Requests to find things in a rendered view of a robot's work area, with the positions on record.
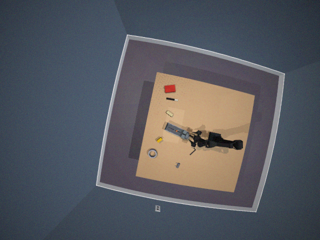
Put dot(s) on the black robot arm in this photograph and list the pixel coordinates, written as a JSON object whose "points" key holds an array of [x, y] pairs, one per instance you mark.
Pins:
{"points": [[218, 141]]}

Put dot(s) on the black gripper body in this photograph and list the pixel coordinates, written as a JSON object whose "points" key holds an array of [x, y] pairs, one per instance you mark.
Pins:
{"points": [[194, 143]]}

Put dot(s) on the red rectangular block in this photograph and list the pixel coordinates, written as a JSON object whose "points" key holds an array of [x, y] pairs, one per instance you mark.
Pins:
{"points": [[170, 88]]}

